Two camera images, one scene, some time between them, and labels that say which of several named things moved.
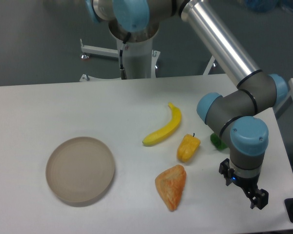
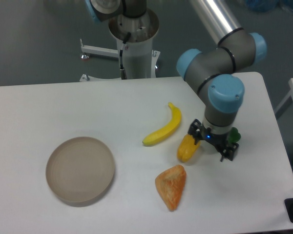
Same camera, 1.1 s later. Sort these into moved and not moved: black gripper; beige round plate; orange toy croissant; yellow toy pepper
Moved: black gripper
Not moved: orange toy croissant; yellow toy pepper; beige round plate
